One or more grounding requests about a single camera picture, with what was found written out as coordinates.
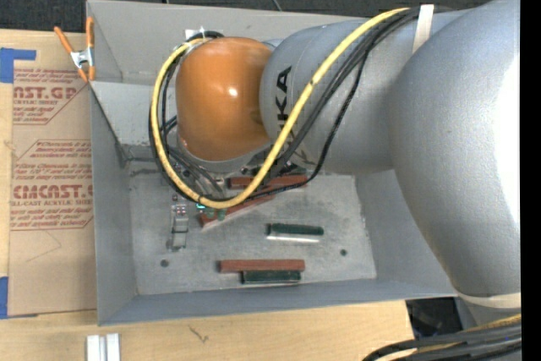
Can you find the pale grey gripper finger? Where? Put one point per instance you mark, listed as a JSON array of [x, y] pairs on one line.
[[180, 220], [177, 241]]

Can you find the red-brown flat block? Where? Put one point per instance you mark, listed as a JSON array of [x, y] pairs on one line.
[[236, 212], [287, 181], [262, 265]]

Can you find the grey metal bin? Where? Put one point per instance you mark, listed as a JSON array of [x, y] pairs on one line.
[[253, 249]]

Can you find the dark green flat block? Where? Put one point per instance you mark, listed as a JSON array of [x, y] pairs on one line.
[[270, 277], [296, 229]]

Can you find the brown cardboard board red print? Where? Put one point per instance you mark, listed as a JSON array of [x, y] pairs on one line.
[[46, 258]]

